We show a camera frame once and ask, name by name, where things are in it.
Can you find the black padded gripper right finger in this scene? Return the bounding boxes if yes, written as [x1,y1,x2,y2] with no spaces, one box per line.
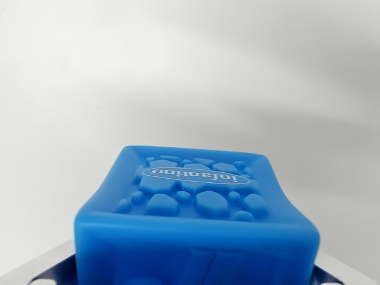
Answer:
[310,254,379,285]

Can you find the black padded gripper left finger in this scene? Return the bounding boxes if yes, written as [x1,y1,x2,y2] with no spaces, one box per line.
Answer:
[27,239,75,285]

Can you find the blue embossed soft toy cube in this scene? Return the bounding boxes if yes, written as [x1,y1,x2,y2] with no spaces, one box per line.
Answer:
[72,144,320,285]

